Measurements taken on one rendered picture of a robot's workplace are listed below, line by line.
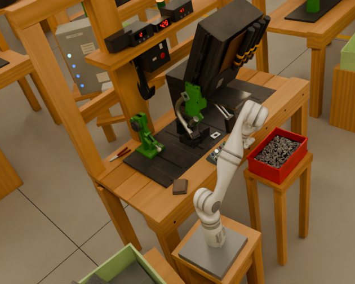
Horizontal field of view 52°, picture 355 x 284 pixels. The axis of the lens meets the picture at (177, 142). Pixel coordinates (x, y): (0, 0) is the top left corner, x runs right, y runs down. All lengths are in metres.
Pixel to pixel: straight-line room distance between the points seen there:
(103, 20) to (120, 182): 0.92
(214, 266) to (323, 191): 1.64
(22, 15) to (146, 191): 1.09
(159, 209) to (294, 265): 1.17
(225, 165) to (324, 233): 1.54
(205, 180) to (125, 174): 0.51
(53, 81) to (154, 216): 0.86
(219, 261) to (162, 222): 0.38
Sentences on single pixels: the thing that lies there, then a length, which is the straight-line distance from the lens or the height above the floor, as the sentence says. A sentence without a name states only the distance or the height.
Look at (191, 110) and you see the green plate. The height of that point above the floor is 1.11.
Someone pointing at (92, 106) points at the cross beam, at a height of 1.26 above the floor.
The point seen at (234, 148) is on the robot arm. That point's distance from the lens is 1.52.
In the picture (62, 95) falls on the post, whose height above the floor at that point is 1.47.
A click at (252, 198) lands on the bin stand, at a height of 0.58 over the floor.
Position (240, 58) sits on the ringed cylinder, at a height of 1.39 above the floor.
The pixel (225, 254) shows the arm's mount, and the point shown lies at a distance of 1.76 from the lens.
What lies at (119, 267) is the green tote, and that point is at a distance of 1.86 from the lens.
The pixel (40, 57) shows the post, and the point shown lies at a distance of 1.92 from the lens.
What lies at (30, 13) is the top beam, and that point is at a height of 1.90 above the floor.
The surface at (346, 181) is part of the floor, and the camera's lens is 3.27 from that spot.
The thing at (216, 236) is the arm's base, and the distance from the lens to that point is 1.72.
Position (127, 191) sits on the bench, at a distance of 2.15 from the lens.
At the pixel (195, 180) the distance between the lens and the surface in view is 2.06.
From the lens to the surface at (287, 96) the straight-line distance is 2.60.
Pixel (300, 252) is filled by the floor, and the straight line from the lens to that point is 2.81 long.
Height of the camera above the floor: 2.36
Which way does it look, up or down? 39 degrees down
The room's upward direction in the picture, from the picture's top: 15 degrees counter-clockwise
